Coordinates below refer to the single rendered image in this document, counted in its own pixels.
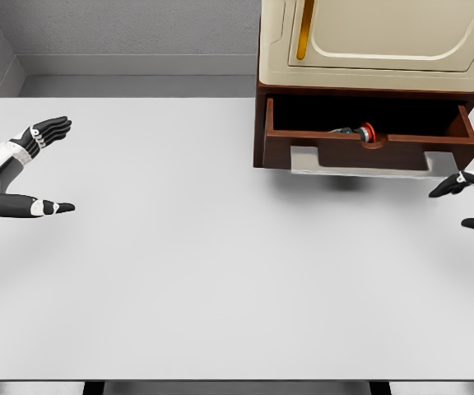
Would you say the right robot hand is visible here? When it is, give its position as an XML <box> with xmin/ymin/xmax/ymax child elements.
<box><xmin>428</xmin><ymin>165</ymin><xmax>474</xmax><ymax>237</ymax></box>

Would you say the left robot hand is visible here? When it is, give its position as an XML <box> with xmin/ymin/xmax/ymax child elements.
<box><xmin>0</xmin><ymin>115</ymin><xmax>77</xmax><ymax>219</ymax></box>

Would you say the brown wooden drawer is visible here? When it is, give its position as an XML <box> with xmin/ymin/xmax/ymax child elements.
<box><xmin>261</xmin><ymin>96</ymin><xmax>474</xmax><ymax>173</ymax></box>

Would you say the cream cabinet with brown base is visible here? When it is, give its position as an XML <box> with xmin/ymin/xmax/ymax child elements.
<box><xmin>252</xmin><ymin>0</ymin><xmax>474</xmax><ymax>169</ymax></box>

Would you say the red and grey switch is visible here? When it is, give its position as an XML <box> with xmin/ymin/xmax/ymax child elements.
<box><xmin>329</xmin><ymin>122</ymin><xmax>376</xmax><ymax>144</ymax></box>

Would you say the yellow cabinet door handle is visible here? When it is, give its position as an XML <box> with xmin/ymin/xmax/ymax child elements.
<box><xmin>295</xmin><ymin>0</ymin><xmax>316</xmax><ymax>62</ymax></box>

